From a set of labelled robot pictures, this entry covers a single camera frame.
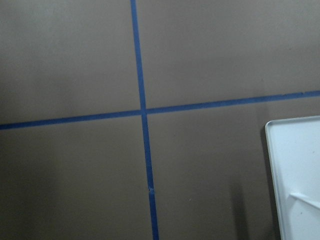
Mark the white tray rack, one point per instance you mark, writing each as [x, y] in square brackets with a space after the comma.
[294, 156]

